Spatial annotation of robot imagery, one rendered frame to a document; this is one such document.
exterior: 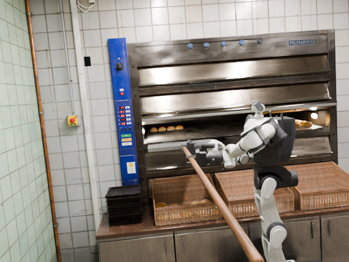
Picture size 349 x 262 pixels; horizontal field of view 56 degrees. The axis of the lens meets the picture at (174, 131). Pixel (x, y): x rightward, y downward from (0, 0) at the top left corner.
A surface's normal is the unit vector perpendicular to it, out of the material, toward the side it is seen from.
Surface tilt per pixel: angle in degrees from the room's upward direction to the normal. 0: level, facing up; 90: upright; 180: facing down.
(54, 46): 90
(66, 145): 90
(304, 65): 70
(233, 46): 90
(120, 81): 90
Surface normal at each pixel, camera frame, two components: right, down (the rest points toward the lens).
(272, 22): 0.08, 0.11
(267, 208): 0.25, 0.48
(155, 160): 0.04, -0.24
